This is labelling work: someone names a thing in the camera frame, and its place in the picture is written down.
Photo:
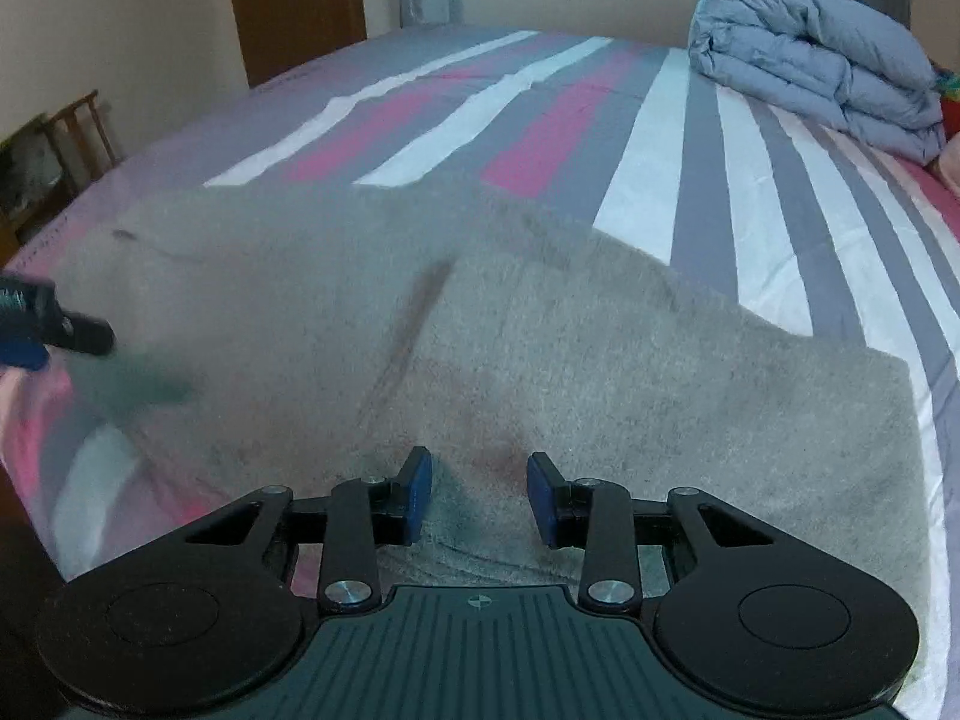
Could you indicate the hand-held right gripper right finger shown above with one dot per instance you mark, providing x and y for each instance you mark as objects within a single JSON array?
[{"x": 540, "y": 499}]

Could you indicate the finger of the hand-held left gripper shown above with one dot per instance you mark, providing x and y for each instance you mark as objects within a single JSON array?
[{"x": 82, "y": 334}]

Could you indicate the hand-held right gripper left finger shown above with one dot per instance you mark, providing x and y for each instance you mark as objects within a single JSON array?
[{"x": 416, "y": 495}]

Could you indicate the grey towel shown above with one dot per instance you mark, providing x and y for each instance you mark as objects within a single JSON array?
[{"x": 600, "y": 352}]

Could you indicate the wooden chair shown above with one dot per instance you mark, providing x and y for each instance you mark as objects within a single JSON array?
[{"x": 75, "y": 139}]

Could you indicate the bed with striped sheet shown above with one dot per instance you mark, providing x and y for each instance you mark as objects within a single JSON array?
[{"x": 675, "y": 187}]

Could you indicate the brown wooden door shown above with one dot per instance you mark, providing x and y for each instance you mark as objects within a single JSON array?
[{"x": 300, "y": 7}]

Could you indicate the folded light blue duvet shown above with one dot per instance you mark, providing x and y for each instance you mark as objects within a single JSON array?
[{"x": 810, "y": 52}]

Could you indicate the folded pale pink blanket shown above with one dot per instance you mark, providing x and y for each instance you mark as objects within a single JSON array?
[{"x": 952, "y": 172}]

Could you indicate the folded colourful blanket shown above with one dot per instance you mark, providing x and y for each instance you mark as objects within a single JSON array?
[{"x": 951, "y": 101}]

